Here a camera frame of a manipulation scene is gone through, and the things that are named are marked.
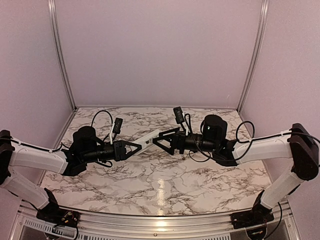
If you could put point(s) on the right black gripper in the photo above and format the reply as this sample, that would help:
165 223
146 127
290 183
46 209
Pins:
177 141

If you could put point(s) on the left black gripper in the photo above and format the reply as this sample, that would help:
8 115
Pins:
120 150

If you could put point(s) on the white remote control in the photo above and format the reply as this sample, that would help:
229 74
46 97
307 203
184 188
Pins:
146 141

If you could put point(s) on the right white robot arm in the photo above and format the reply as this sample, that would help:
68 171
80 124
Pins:
295 144

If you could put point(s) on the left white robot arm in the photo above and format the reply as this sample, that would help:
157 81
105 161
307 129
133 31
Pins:
86 148

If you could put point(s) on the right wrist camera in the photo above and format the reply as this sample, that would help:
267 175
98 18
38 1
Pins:
179 115

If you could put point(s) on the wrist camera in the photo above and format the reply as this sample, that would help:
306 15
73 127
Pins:
179 115
115 129

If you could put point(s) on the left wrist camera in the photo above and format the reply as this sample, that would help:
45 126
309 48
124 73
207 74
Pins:
115 129

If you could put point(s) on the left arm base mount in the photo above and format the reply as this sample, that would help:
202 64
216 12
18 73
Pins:
59 217

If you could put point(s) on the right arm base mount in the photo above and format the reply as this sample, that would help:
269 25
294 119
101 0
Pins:
253 217

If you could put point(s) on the front aluminium rail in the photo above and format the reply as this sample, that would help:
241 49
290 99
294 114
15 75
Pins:
108 226

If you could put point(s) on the right aluminium frame post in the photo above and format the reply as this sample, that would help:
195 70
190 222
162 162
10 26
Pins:
261 28

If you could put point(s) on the aluminium frame post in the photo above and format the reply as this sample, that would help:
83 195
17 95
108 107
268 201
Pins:
261 28
59 52

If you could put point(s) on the left aluminium frame post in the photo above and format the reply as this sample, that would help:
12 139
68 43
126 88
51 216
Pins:
59 52

